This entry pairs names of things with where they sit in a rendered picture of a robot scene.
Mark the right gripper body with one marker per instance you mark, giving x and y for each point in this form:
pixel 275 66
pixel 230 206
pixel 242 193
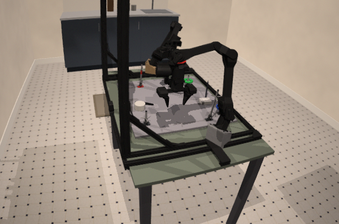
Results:
pixel 176 86

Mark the beige cylinder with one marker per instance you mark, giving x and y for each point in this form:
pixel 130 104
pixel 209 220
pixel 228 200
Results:
pixel 139 106

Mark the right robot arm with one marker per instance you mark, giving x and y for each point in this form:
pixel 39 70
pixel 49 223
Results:
pixel 177 69

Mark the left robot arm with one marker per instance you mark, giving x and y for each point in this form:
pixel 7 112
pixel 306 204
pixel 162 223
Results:
pixel 163 51

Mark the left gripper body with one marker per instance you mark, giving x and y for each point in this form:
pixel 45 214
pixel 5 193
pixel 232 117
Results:
pixel 175 44

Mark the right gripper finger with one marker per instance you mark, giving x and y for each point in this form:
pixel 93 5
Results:
pixel 166 100
pixel 186 97

